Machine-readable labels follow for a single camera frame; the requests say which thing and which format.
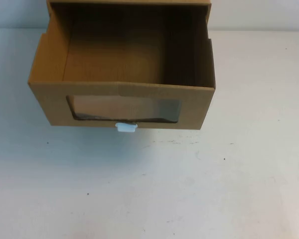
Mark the brown cardboard drawer with window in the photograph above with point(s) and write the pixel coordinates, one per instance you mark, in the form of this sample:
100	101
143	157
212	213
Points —
52	104

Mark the brown cardboard shoe box sleeve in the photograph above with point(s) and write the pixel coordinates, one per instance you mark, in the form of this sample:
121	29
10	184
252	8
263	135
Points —
210	10

